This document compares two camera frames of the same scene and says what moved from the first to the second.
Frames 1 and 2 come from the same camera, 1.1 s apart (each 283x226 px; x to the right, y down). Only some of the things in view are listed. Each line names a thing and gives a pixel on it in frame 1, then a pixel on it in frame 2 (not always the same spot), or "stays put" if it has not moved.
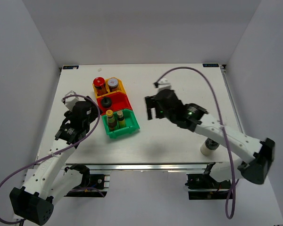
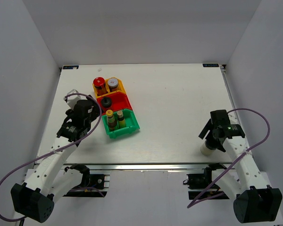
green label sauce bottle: (111, 120) stays put
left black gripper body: (94, 115) stays put
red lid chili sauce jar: (99, 84) stays put
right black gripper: (152, 103) to (207, 127)
